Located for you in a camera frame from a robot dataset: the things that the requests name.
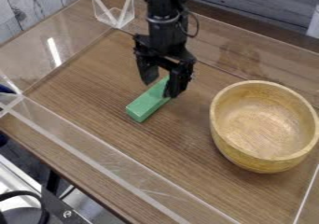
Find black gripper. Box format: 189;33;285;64
133;17;196;98

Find green rectangular block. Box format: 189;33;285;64
125;77;169;122

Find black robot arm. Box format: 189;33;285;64
133;0;197;98

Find brown wooden bowl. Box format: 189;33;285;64
209;80;319;174

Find clear acrylic tray walls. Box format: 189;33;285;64
0;0;319;224

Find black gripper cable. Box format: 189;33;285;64
179;7;200;39

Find black cable on floor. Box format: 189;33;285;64
0;189;51;224

